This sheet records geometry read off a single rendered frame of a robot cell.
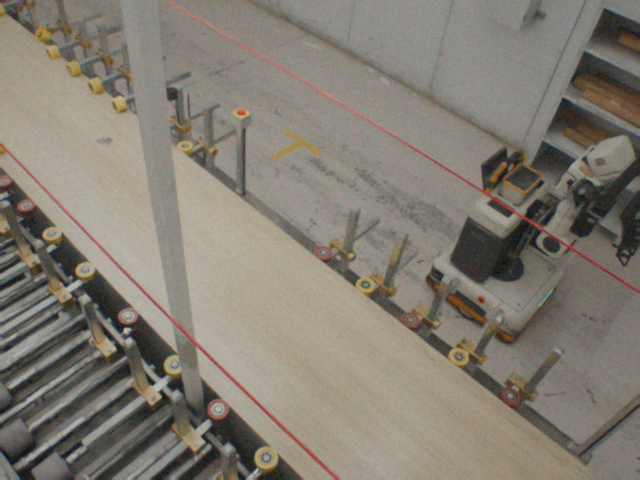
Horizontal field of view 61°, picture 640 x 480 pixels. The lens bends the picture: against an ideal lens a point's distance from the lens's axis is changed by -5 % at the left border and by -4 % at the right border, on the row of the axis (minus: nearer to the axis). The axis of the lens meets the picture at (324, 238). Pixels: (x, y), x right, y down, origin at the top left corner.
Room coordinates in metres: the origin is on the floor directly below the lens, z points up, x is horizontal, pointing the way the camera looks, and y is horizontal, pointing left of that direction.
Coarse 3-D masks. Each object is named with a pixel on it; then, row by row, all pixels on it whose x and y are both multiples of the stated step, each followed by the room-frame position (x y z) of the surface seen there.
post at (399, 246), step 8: (400, 232) 1.61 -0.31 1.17; (400, 240) 1.59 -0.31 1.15; (400, 248) 1.59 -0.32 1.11; (392, 256) 1.60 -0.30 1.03; (400, 256) 1.60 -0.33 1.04; (392, 264) 1.59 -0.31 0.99; (392, 272) 1.59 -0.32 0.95; (384, 280) 1.60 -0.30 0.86; (392, 280) 1.60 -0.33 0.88; (384, 296) 1.59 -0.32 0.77
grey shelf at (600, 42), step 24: (624, 0) 3.56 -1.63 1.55; (600, 24) 3.69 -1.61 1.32; (624, 24) 3.77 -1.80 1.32; (600, 48) 3.48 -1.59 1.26; (624, 48) 3.54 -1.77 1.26; (576, 72) 3.66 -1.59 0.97; (624, 72) 3.68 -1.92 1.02; (576, 96) 3.45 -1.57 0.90; (552, 120) 3.62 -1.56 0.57; (600, 120) 3.67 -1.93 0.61; (552, 144) 3.42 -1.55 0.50; (576, 144) 3.44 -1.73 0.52; (552, 168) 3.61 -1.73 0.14; (552, 192) 3.32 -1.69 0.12; (624, 192) 3.42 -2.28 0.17
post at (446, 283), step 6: (444, 282) 1.45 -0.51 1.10; (450, 282) 1.45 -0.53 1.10; (438, 288) 1.46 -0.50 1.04; (444, 288) 1.44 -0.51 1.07; (438, 294) 1.45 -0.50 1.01; (444, 294) 1.44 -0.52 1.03; (438, 300) 1.44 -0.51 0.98; (444, 300) 1.46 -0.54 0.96; (432, 306) 1.45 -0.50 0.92; (438, 306) 1.44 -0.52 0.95; (432, 312) 1.45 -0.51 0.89; (438, 312) 1.46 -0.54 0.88; (432, 318) 1.44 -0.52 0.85; (426, 330) 1.44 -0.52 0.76
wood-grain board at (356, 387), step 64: (0, 64) 2.79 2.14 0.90; (64, 64) 2.88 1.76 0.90; (0, 128) 2.20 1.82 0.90; (64, 128) 2.27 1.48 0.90; (128, 128) 2.35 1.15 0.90; (64, 192) 1.80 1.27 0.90; (128, 192) 1.86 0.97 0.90; (192, 192) 1.93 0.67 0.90; (128, 256) 1.48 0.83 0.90; (192, 256) 1.54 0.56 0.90; (256, 256) 1.59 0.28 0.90; (192, 320) 1.21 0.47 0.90; (256, 320) 1.26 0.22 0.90; (320, 320) 1.31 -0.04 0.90; (384, 320) 1.36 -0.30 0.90; (256, 384) 0.98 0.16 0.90; (320, 384) 1.02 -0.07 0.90; (384, 384) 1.06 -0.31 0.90; (448, 384) 1.10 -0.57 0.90; (320, 448) 0.77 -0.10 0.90; (384, 448) 0.81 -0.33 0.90; (448, 448) 0.84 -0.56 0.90; (512, 448) 0.87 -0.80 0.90
